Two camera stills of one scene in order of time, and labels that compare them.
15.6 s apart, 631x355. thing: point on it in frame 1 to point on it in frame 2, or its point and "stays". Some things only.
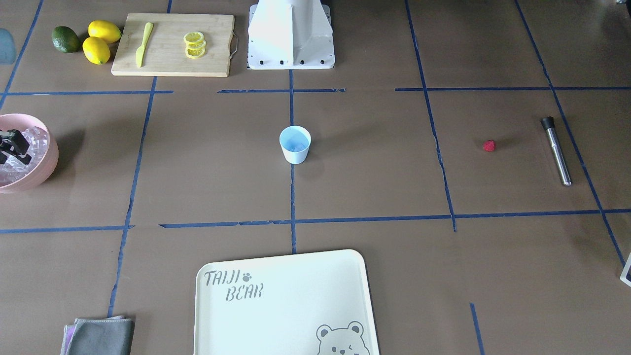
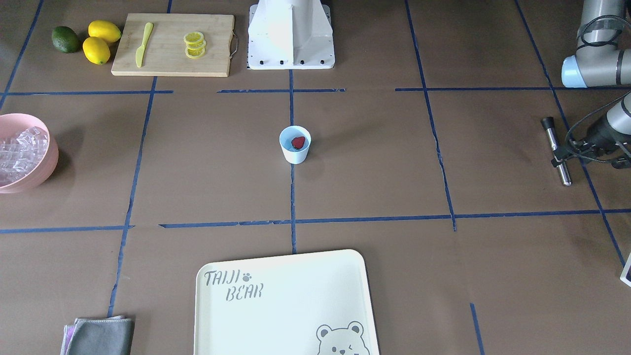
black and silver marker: (548, 123) stays
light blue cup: (296, 140) stays
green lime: (65, 39) stays
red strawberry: (489, 145) to (297, 142)
